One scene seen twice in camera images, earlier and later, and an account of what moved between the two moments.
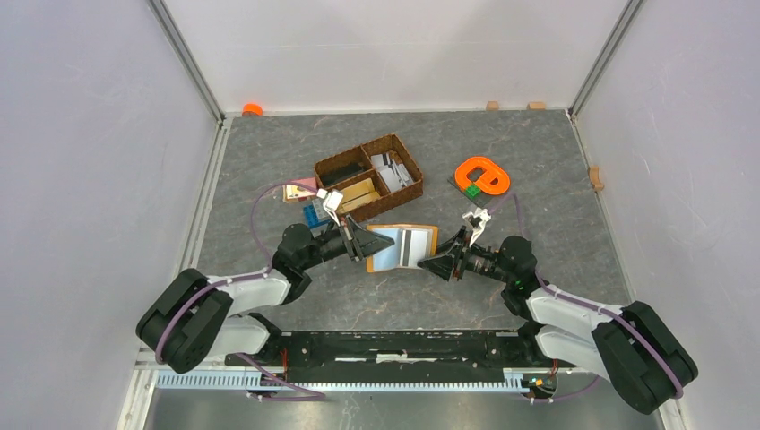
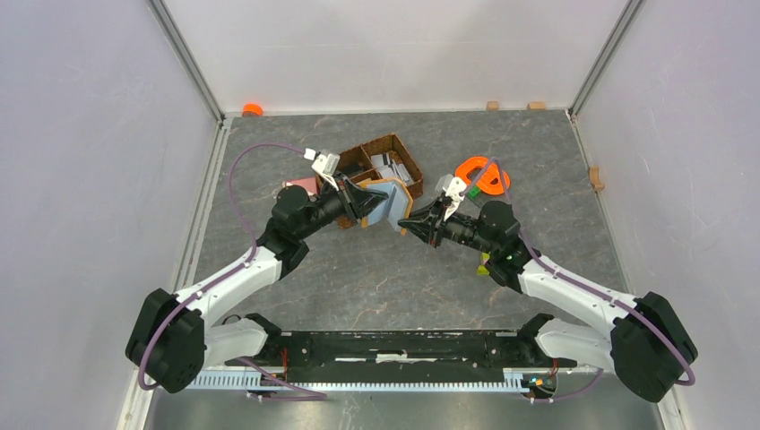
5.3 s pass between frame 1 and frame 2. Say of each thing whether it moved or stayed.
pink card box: stayed
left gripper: moved
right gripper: moved
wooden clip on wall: stayed
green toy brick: stayed
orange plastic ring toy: stayed
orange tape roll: stayed
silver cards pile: stayed
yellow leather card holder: moved
